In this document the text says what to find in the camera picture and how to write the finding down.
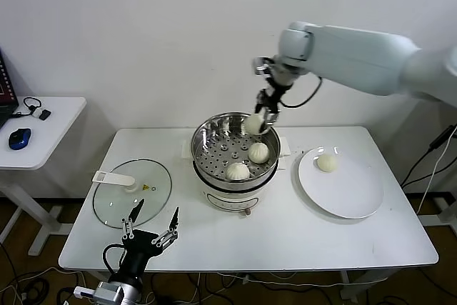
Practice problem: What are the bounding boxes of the white electric cooker base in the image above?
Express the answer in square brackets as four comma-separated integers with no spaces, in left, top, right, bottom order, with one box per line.
[181,135,292,219]

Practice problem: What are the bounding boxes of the stainless steel steamer basket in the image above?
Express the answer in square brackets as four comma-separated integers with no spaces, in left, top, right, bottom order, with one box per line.
[191,112,281,191]

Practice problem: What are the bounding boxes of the large white table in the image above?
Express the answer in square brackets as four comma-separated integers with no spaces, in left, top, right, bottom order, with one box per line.
[59,125,440,302]

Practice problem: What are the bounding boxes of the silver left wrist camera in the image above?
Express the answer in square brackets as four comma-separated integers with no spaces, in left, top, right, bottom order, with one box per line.
[73,281,121,301]

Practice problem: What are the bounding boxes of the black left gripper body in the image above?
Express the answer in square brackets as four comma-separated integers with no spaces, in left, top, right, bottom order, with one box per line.
[109,228,171,279]

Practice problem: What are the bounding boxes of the black floor cable loop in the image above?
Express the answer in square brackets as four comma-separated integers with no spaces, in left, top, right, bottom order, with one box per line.
[0,240,51,305]

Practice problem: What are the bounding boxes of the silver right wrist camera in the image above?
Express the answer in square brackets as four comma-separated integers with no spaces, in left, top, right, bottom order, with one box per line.
[252,56,274,76]

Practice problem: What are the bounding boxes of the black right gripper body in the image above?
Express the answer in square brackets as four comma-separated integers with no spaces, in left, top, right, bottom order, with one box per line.
[261,79,293,112]

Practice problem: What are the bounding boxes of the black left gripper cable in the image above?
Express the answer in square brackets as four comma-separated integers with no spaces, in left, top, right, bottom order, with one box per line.
[102,243,126,274]

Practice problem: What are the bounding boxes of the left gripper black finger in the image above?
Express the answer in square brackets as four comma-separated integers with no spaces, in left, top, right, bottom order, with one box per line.
[121,197,146,240]
[152,206,181,247]

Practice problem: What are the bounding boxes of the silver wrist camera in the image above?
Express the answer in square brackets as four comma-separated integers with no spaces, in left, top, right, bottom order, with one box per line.
[252,56,274,76]
[73,281,121,301]

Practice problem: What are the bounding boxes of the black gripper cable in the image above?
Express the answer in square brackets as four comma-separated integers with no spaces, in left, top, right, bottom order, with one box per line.
[280,75,324,108]
[102,243,126,274]

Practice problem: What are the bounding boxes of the white round plate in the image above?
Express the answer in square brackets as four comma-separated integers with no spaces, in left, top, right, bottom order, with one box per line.
[291,146,386,220]

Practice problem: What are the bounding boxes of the black laptop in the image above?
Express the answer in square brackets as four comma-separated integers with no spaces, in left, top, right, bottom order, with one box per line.
[0,46,20,131]

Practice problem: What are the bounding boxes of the white steamed baozi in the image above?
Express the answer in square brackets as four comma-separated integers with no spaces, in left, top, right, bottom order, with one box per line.
[313,153,339,174]
[243,114,267,136]
[247,142,271,164]
[225,161,251,182]

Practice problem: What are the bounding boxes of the white floor cable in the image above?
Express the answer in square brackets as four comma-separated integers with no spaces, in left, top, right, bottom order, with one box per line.
[19,267,94,304]

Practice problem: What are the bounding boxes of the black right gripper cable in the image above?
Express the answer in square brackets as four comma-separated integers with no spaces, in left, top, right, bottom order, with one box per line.
[280,75,324,108]

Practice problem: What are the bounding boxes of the black cable with white plug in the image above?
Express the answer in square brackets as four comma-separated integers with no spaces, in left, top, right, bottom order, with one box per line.
[12,96,46,119]

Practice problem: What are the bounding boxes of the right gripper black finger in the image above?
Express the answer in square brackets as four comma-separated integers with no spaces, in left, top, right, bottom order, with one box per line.
[254,91,268,116]
[260,105,281,134]

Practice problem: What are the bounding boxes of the blue computer mouse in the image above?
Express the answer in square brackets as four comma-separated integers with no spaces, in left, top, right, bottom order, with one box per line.
[8,128,33,151]

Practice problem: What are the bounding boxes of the glass lid with white handle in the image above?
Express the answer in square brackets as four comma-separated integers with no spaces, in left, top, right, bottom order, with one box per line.
[92,157,173,229]

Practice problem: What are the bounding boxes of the black cables under table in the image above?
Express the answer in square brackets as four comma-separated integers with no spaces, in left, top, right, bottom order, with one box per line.
[146,272,322,305]

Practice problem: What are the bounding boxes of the white hanging cable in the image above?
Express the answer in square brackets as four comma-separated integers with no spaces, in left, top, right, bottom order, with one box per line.
[416,133,457,215]

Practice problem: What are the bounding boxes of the small white side table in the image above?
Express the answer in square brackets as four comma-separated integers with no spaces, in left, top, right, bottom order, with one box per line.
[0,96,88,256]

